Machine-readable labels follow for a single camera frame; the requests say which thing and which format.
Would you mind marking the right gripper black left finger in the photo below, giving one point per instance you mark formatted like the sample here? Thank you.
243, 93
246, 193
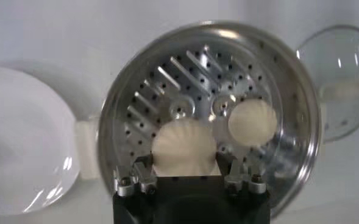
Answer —
144, 179

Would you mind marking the round glass pot lid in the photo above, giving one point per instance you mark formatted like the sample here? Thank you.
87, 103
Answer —
343, 76

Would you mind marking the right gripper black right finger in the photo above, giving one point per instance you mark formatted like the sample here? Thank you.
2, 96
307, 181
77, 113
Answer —
240, 182

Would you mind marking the stainless steel steamer basket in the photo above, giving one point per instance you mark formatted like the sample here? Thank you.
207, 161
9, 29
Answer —
191, 70

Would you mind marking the white round plate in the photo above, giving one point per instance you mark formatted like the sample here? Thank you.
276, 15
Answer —
23, 137

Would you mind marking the white steamed baozi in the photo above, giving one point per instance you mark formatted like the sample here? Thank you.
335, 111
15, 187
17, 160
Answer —
252, 121
183, 146

